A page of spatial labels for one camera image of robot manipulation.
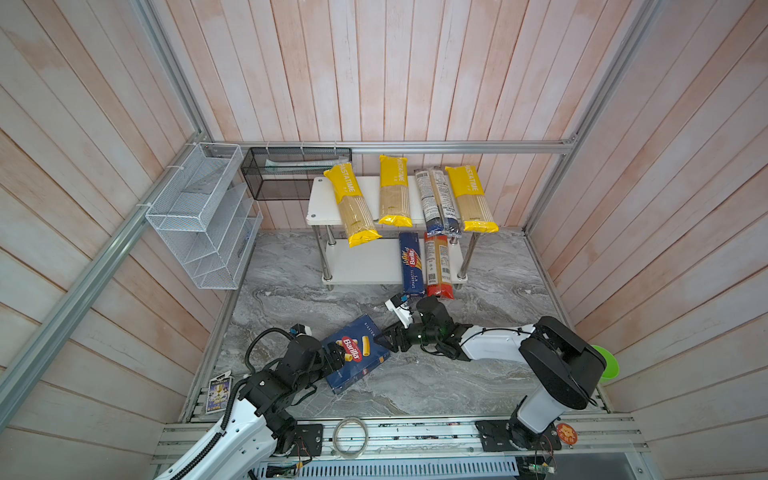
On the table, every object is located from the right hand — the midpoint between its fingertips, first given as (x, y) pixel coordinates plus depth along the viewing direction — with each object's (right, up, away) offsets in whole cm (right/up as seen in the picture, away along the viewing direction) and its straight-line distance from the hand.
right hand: (379, 337), depth 84 cm
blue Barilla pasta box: (-5, -3, -2) cm, 6 cm away
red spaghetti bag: (+20, +20, +14) cm, 31 cm away
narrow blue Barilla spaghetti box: (+11, +21, +13) cm, 27 cm away
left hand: (-12, -6, -5) cm, 14 cm away
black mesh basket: (-33, +53, +19) cm, 65 cm away
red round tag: (+48, -22, -9) cm, 54 cm away
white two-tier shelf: (-12, +21, +17) cm, 29 cm away
